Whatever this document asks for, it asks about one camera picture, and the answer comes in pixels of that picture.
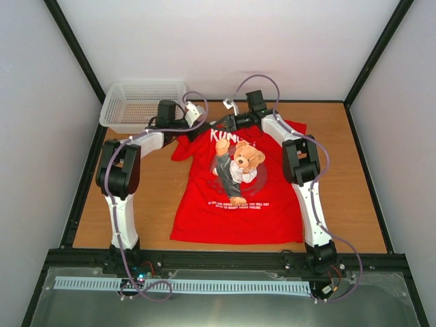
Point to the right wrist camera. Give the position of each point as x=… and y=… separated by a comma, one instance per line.
x=231, y=105

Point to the red kungfu bear t-shirt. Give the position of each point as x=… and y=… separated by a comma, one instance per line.
x=236, y=193

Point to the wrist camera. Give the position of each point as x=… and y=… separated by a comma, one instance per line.
x=193, y=113
x=231, y=105

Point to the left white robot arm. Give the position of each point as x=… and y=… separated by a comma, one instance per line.
x=118, y=172

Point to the light blue cable duct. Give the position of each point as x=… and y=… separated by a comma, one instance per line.
x=186, y=286

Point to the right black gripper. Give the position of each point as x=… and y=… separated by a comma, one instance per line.
x=230, y=122

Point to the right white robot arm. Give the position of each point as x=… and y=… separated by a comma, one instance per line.
x=301, y=168

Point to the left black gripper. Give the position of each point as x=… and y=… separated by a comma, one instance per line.
x=204, y=127

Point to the white plastic basket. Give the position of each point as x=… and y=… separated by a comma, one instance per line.
x=130, y=105

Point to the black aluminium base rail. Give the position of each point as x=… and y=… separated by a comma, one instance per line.
x=161, y=262

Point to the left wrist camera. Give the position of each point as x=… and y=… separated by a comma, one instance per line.
x=193, y=113

